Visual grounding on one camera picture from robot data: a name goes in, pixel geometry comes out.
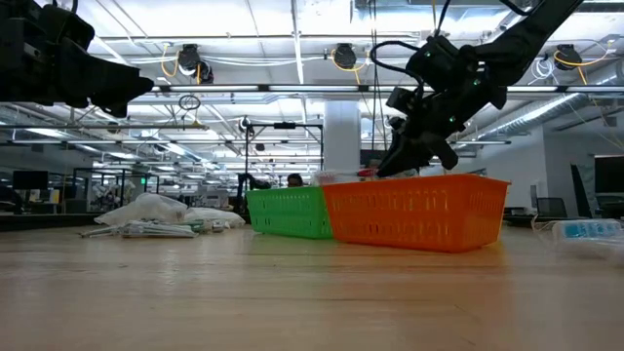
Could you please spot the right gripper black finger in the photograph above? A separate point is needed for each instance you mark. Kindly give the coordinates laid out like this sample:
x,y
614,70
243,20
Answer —
x,y
442,156
402,156

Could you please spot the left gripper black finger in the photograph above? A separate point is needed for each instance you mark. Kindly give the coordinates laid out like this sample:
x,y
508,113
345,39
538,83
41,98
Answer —
x,y
114,108
102,78

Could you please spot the red toothbrush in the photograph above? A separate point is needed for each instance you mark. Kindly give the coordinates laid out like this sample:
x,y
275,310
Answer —
x,y
341,176

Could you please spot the large white plastic bag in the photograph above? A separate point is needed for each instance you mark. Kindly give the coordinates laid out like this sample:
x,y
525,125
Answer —
x,y
146,207

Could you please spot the clear toothbrush packet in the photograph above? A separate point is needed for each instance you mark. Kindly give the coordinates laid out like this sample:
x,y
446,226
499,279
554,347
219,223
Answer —
x,y
156,230

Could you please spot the small white plastic bag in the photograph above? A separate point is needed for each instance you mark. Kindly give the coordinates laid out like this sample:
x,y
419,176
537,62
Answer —
x,y
214,215

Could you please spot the blue item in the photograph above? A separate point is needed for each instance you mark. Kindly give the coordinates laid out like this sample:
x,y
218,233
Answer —
x,y
587,230

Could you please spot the black background robot arm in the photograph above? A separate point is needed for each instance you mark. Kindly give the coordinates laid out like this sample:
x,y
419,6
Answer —
x,y
251,184

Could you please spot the orange plastic basket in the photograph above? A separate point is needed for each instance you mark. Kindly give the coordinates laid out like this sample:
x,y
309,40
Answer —
x,y
414,214

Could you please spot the black framed work station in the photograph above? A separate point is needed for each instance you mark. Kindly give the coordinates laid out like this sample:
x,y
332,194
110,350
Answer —
x,y
117,170

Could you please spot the white square building column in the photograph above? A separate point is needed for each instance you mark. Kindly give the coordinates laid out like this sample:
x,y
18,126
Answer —
x,y
341,136

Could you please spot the person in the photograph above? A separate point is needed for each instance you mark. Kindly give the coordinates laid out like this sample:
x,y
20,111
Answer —
x,y
294,180

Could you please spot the small dark desk monitor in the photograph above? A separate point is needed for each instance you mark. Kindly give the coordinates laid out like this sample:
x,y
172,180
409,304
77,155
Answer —
x,y
30,180

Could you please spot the black mesh office chair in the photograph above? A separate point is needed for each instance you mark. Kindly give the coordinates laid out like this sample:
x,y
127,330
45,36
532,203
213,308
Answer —
x,y
552,207

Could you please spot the thin white stick packet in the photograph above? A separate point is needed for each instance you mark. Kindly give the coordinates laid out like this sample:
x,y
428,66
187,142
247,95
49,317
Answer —
x,y
100,232

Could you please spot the green plastic basket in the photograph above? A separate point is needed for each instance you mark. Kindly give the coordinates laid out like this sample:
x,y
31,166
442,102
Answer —
x,y
287,212

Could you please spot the dark leaning panel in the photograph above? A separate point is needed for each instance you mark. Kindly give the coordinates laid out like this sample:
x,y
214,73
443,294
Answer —
x,y
581,190

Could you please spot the green tinted clear packet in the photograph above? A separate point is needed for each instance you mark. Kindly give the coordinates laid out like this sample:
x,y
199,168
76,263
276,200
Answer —
x,y
212,225

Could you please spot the large dark monitor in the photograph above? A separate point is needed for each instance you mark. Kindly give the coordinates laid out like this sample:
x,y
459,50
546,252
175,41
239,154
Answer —
x,y
609,174

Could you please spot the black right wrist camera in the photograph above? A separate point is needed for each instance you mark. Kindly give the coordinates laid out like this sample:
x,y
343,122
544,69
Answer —
x,y
402,100

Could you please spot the silver ventilation duct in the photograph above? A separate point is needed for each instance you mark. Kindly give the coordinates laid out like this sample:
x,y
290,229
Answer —
x,y
536,114

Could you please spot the black background frame rig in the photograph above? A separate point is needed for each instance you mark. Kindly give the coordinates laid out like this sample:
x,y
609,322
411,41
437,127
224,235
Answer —
x,y
284,126

